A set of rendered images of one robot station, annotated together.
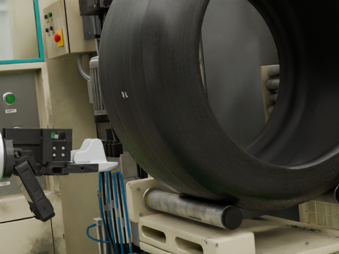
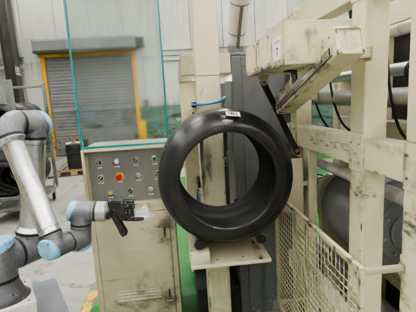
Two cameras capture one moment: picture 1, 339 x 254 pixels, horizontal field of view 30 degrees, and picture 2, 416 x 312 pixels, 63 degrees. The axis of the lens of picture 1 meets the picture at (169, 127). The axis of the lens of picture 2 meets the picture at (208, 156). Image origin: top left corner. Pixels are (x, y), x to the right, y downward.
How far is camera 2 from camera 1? 0.79 m
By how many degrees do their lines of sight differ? 22
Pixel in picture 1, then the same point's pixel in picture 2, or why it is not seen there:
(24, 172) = (114, 218)
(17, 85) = (158, 153)
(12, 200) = (152, 202)
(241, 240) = (202, 254)
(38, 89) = not seen: hidden behind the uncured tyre
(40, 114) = not seen: hidden behind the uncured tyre
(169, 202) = not seen: hidden behind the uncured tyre
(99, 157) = (145, 214)
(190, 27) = (176, 169)
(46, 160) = (121, 215)
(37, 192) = (119, 226)
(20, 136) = (113, 205)
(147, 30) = (161, 168)
